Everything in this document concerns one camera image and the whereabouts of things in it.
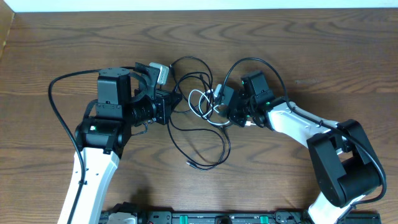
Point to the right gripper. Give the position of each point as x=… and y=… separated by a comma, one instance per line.
x=232, y=116

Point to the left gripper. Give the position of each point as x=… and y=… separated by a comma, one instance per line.
x=167, y=103

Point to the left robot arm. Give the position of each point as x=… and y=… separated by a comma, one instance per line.
x=127, y=97

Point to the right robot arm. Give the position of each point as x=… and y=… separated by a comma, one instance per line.
x=345, y=164

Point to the clear tape piece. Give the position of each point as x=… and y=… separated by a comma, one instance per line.
x=309, y=81

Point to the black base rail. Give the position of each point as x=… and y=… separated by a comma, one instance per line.
x=126, y=212

